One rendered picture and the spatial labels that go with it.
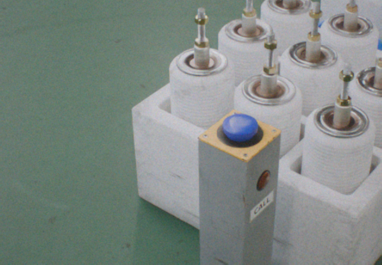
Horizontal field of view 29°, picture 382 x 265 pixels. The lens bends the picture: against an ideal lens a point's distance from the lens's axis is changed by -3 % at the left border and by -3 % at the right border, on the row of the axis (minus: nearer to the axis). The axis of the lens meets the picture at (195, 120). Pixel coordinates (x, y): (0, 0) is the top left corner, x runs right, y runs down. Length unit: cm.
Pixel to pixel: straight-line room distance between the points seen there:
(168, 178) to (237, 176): 33
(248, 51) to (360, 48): 18
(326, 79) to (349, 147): 17
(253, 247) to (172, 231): 27
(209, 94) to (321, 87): 17
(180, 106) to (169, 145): 6
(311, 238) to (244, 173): 23
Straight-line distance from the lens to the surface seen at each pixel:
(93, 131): 142
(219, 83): 110
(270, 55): 103
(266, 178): 90
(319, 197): 101
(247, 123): 87
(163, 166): 118
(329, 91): 114
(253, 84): 108
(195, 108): 112
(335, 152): 99
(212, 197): 92
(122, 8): 183
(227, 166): 87
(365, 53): 123
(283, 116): 104
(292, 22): 126
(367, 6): 150
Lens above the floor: 85
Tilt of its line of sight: 36 degrees down
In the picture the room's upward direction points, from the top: 1 degrees counter-clockwise
